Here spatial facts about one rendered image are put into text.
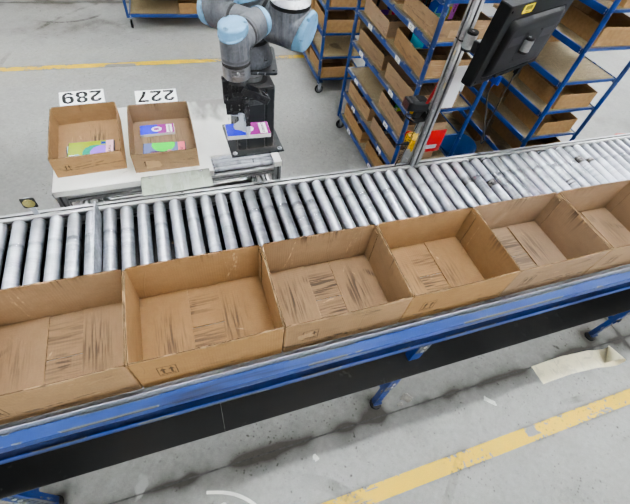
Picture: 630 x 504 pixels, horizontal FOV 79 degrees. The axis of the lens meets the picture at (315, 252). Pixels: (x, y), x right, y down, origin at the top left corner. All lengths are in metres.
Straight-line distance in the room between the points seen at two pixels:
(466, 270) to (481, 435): 1.03
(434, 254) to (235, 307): 0.75
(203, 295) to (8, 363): 0.54
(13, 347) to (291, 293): 0.80
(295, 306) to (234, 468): 0.97
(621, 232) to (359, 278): 1.20
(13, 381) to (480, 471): 1.91
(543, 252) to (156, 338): 1.44
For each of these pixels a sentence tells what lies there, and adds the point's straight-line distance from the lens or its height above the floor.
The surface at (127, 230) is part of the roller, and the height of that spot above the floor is 0.75.
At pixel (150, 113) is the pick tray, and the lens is 2.20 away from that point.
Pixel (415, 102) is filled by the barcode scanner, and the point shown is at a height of 1.09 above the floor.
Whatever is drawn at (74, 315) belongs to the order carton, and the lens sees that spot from 1.37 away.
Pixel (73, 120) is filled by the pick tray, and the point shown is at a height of 0.77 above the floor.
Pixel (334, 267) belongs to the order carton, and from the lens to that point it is 1.36.
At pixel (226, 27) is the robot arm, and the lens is 1.31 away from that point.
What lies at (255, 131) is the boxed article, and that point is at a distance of 1.51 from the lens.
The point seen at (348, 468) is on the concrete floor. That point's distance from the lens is 2.04.
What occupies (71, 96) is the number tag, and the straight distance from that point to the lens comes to 2.29.
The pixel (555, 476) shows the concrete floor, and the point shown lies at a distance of 2.43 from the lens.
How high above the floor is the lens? 1.98
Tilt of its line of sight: 52 degrees down
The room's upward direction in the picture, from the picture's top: 10 degrees clockwise
